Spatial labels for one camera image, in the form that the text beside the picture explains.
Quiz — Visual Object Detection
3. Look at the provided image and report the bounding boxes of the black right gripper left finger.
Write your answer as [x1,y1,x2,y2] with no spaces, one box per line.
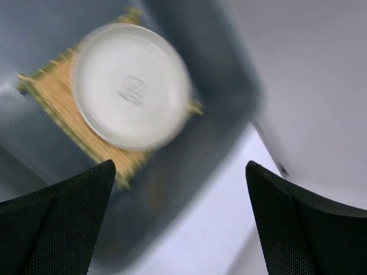
[1,160,116,274]

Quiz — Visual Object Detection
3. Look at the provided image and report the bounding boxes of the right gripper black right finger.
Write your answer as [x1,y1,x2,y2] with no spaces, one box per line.
[245,161,366,274]

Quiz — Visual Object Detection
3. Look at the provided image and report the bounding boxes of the woven bamboo mat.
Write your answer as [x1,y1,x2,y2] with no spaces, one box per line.
[16,7,204,190]

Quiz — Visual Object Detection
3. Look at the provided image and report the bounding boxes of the cream plate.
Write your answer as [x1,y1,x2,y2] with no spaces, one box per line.
[72,23,193,151]

